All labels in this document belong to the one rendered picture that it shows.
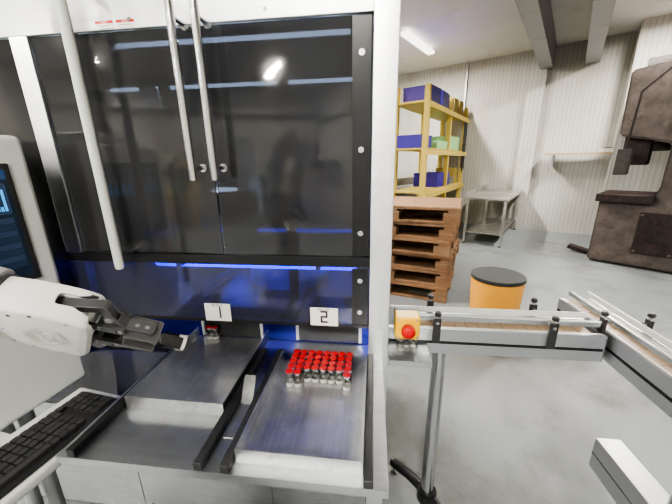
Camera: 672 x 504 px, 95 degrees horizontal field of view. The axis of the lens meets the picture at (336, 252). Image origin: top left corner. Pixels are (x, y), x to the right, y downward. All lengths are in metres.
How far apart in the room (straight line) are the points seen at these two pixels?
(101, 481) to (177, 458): 1.03
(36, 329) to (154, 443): 0.47
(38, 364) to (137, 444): 0.47
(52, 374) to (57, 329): 0.81
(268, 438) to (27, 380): 0.73
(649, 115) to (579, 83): 2.35
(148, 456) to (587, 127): 7.71
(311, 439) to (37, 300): 0.57
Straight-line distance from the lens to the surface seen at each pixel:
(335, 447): 0.78
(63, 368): 1.32
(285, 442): 0.80
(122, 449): 0.92
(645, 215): 5.76
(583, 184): 7.77
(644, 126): 5.76
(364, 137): 0.84
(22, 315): 0.49
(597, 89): 7.85
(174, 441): 0.88
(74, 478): 1.93
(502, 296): 2.56
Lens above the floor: 1.47
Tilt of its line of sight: 16 degrees down
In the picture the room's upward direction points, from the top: 1 degrees counter-clockwise
